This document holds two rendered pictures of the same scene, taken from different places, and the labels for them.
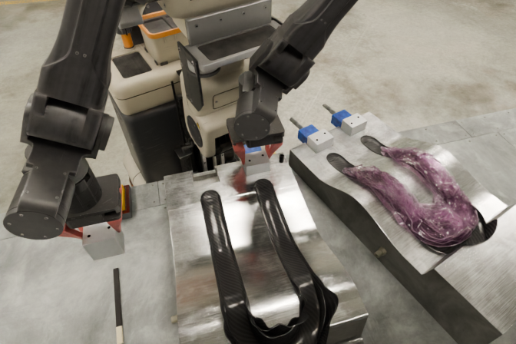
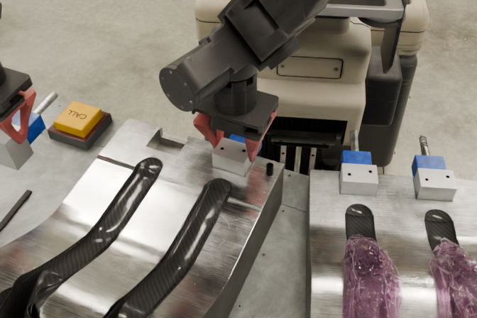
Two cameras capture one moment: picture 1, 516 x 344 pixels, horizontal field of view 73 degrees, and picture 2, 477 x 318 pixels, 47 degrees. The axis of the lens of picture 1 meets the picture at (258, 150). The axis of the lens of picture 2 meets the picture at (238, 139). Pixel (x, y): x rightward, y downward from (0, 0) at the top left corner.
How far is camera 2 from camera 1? 36 cm
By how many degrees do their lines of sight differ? 28
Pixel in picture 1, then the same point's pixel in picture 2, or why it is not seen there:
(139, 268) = (48, 204)
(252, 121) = (175, 81)
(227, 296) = (51, 272)
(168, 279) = not seen: hidden behind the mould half
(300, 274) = (140, 306)
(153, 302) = not seen: hidden behind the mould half
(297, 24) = not seen: outside the picture
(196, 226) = (108, 188)
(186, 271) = (54, 226)
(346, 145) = (396, 207)
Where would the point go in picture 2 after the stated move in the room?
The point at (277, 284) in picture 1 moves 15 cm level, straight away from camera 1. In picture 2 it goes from (102, 296) to (204, 218)
